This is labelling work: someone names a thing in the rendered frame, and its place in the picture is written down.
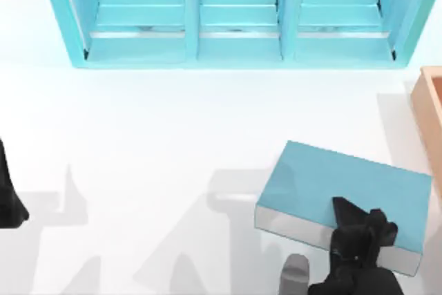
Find salmon shallow box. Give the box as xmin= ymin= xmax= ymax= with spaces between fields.
xmin=410 ymin=66 xmax=442 ymax=181

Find blue book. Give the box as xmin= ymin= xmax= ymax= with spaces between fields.
xmin=253 ymin=140 xmax=434 ymax=278

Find light blue rack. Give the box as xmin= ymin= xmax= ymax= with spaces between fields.
xmin=38 ymin=0 xmax=434 ymax=70

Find pale grey rounded box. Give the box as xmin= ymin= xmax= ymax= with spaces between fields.
xmin=280 ymin=254 xmax=310 ymax=295

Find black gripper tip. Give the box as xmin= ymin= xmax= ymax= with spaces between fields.
xmin=0 ymin=139 xmax=30 ymax=230

